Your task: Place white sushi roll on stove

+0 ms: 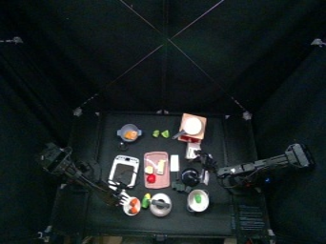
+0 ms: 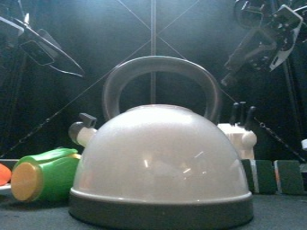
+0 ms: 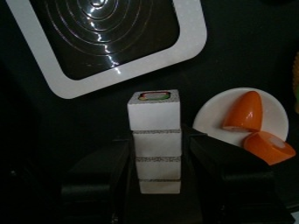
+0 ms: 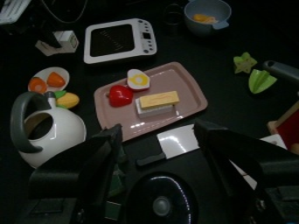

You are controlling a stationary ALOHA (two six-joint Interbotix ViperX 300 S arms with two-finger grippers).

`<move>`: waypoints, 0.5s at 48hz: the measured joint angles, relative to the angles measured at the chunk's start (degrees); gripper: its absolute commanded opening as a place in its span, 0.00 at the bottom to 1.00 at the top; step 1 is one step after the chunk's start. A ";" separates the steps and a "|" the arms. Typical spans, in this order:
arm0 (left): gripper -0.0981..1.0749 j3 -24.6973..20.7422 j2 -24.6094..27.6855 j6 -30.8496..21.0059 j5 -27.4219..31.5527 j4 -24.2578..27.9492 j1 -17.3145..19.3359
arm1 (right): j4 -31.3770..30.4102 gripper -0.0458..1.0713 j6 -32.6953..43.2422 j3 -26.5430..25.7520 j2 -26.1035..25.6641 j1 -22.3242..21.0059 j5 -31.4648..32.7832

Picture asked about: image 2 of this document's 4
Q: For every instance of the orange toy food piece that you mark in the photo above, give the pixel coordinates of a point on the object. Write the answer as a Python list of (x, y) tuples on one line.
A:
[(3, 174)]

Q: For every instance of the white toy knife block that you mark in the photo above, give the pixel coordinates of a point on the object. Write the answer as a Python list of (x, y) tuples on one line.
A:
[(239, 137)]

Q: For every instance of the white plate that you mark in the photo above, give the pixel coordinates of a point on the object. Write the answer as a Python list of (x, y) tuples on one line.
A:
[(4, 188)]

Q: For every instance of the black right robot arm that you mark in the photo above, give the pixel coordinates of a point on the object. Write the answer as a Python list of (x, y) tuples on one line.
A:
[(255, 10)]

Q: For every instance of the vertical metal frame pole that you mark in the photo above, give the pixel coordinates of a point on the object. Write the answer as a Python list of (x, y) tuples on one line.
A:
[(154, 45)]

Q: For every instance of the green toy cup yellow lid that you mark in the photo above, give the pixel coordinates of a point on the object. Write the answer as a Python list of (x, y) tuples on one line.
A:
[(52, 176)]

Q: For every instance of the small white object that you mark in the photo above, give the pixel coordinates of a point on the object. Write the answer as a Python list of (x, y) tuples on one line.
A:
[(305, 144)]

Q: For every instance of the dark green box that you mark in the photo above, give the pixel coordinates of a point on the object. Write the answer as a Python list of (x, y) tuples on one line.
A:
[(262, 176)]

